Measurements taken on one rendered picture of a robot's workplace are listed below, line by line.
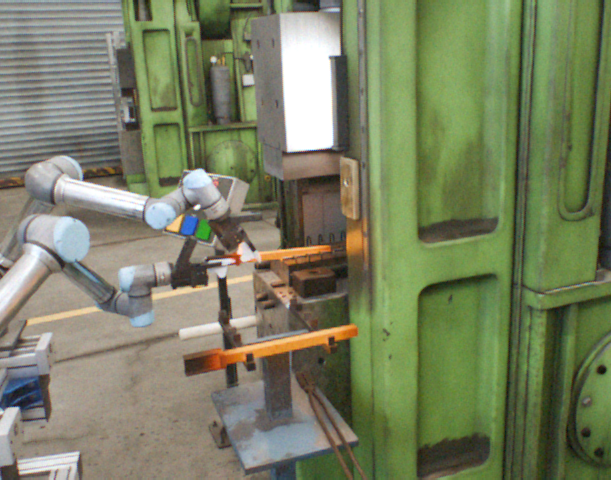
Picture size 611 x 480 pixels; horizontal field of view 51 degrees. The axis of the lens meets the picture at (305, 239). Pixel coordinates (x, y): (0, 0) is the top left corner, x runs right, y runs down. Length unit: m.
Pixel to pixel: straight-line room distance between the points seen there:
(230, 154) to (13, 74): 3.91
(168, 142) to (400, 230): 5.37
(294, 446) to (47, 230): 0.85
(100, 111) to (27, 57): 1.17
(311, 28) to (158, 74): 5.02
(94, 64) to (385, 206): 8.45
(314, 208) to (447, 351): 0.73
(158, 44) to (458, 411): 5.46
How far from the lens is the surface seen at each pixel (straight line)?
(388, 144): 1.70
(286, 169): 2.02
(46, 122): 9.88
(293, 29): 1.96
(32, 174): 2.08
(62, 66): 9.89
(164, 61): 6.93
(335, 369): 2.13
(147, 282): 2.05
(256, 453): 1.68
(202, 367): 1.56
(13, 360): 2.30
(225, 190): 2.52
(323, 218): 2.39
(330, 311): 2.04
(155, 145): 6.94
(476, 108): 1.90
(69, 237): 1.79
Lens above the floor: 1.66
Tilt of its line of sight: 16 degrees down
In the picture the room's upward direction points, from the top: 3 degrees counter-clockwise
